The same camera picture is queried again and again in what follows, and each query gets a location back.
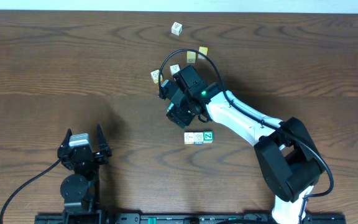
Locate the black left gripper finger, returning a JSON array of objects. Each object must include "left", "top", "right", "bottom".
[
  {"left": 96, "top": 124, "right": 109, "bottom": 149},
  {"left": 61, "top": 129, "right": 72, "bottom": 147}
]

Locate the yellow sided wooden block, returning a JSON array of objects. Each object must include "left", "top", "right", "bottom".
[{"left": 184, "top": 132, "right": 195, "bottom": 144}]

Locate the blue sided wooden block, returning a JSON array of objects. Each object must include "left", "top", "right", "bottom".
[{"left": 193, "top": 132, "right": 204, "bottom": 144}]

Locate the green letter N block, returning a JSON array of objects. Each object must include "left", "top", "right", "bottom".
[{"left": 203, "top": 131, "right": 214, "bottom": 144}]

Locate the green number 4 block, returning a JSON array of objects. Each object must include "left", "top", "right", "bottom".
[{"left": 167, "top": 103, "right": 174, "bottom": 112}]

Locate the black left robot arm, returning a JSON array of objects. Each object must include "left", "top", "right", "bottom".
[{"left": 57, "top": 125, "right": 112, "bottom": 213}]

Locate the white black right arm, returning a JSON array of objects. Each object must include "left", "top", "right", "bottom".
[{"left": 159, "top": 80, "right": 332, "bottom": 223}]

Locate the wooden block letter W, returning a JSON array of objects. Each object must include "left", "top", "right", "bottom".
[{"left": 170, "top": 64, "right": 180, "bottom": 75}]

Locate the wooden block letter B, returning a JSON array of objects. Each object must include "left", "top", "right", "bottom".
[{"left": 150, "top": 70, "right": 163, "bottom": 84}]

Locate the yellow top wooden block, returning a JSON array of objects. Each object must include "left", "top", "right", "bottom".
[{"left": 186, "top": 51, "right": 196, "bottom": 63}]

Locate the wooden block number 3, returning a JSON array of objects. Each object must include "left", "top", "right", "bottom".
[{"left": 171, "top": 22, "right": 183, "bottom": 35}]

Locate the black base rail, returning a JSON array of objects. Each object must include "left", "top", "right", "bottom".
[{"left": 34, "top": 212, "right": 346, "bottom": 224}]

